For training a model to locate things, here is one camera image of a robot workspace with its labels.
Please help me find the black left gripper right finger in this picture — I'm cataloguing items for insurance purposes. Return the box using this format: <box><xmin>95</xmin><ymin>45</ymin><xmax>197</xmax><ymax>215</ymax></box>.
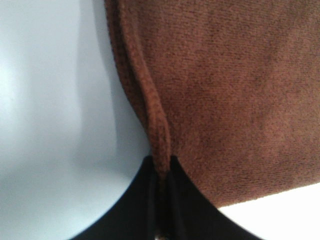
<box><xmin>166</xmin><ymin>156</ymin><xmax>255</xmax><ymax>240</ymax></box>

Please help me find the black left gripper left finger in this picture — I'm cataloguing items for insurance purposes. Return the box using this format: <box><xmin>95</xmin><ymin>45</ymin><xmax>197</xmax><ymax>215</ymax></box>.
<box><xmin>72</xmin><ymin>156</ymin><xmax>157</xmax><ymax>240</ymax></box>

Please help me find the brown terry towel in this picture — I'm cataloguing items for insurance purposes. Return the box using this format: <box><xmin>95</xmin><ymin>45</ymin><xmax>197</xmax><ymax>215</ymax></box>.
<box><xmin>104</xmin><ymin>0</ymin><xmax>320</xmax><ymax>207</ymax></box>

